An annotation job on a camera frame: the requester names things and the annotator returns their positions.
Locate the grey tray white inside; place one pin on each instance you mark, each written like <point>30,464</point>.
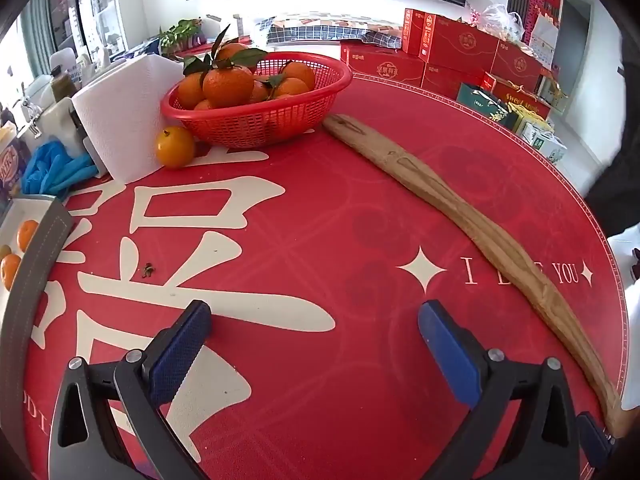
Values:
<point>35,280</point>

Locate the stack of red gift boxes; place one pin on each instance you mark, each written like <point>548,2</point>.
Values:
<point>460,42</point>

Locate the grey door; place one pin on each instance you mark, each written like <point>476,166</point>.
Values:
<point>574,40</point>

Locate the clear plastic bag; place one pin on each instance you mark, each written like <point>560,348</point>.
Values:
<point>495,20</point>

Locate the red box with gold lettering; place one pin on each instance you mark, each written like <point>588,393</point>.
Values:
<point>515,95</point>

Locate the green gift bag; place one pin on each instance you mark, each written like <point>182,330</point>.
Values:
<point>487,105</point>

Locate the red printed table mat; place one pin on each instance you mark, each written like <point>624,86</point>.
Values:
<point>350,260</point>

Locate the white green gift box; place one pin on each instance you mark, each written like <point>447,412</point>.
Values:
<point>547,146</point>

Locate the brown kiwi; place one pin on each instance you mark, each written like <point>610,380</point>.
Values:
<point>4,251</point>

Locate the brown pump bottle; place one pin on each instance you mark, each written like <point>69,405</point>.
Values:
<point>62,85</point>

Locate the white glossy container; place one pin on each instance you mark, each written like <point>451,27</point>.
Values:
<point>55,115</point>

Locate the silver figurine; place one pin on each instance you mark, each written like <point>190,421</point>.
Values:
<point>31,115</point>

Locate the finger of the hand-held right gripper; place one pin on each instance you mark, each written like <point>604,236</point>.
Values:
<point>592,432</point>

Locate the checked cloth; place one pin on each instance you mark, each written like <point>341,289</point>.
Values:
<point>320,32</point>

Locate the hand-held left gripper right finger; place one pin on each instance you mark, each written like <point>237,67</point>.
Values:
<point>447,355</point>

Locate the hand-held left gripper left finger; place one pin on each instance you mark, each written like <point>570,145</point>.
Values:
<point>185,342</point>

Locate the green potted plant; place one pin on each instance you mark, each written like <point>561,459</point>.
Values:
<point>180,32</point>

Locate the red plastic basket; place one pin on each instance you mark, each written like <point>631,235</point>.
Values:
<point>260,125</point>

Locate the grey curtain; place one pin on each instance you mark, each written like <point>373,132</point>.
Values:
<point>35,30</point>

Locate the person's dark clothing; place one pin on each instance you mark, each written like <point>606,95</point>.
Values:
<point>622,175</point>

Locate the pile of leafy tangerines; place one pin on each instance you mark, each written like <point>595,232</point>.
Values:
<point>227,85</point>

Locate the black framed glass door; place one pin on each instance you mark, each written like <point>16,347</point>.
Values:
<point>95,10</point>

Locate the white paper calendar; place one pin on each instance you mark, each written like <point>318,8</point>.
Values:
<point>542,40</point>

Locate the white paper towel roll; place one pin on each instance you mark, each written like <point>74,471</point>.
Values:
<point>125,120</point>

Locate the dried fruit stem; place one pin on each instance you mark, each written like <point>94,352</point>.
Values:
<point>147,270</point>

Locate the blue rubber gloves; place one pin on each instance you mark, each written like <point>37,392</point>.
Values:
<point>50,167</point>

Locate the small smooth orange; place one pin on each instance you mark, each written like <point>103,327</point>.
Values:
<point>175,149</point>

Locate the long curved wooden stick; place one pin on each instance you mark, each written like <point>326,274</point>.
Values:
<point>425,175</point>

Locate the large bumpy tangerine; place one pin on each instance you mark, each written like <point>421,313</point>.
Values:
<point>10,271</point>

